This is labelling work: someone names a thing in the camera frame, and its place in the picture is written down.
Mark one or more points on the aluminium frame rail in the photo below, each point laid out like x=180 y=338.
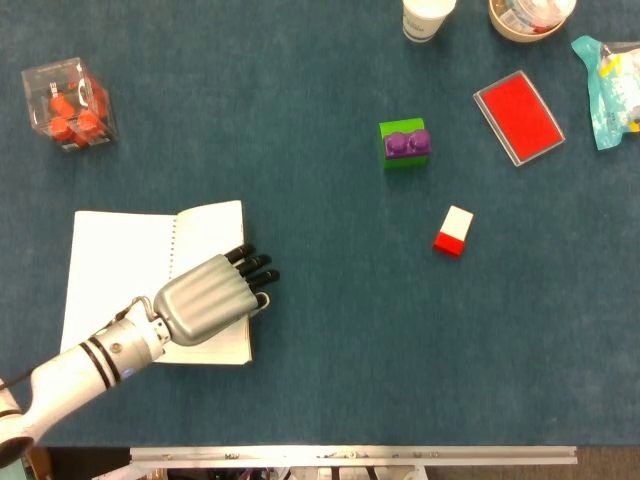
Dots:
x=350 y=456

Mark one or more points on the blue felt table cloth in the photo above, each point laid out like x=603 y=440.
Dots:
x=325 y=325

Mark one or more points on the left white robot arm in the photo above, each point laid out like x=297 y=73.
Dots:
x=75 y=370

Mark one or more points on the purple toy brick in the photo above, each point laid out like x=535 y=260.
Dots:
x=407 y=145

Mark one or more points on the yellow spiral notebook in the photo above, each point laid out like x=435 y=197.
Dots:
x=115 y=265

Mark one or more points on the white paper cup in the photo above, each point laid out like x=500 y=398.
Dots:
x=425 y=20

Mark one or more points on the teal snack bag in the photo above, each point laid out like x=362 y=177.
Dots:
x=607 y=100

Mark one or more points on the clear round plastic container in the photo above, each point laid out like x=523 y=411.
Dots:
x=535 y=10

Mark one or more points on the green toy brick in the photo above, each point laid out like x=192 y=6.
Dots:
x=400 y=125

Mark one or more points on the beige bowl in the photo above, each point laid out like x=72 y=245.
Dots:
x=520 y=34

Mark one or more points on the red and white block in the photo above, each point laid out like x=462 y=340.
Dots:
x=452 y=230

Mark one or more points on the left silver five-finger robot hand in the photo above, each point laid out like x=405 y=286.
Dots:
x=205 y=300

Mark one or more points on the clear box of red items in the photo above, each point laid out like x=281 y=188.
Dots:
x=70 y=125

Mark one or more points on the red ink pad case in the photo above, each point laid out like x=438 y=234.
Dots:
x=520 y=117

